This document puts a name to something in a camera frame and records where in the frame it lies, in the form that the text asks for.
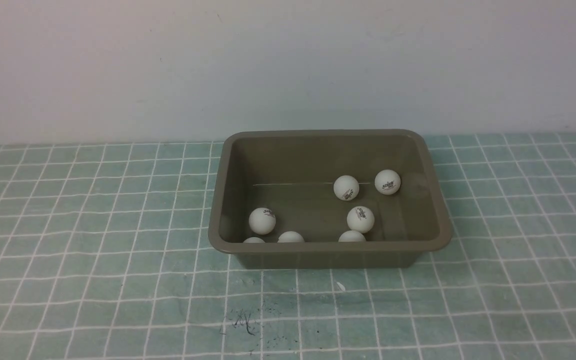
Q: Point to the white ping-pong ball with logo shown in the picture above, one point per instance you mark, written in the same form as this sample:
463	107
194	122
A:
262	221

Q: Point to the plain white ping-pong ball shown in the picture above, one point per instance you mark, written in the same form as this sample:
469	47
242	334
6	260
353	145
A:
254	240

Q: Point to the olive plastic bin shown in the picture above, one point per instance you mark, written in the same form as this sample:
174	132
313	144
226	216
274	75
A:
292	173

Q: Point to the green checkered tablecloth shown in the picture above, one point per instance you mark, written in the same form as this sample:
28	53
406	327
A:
104	255

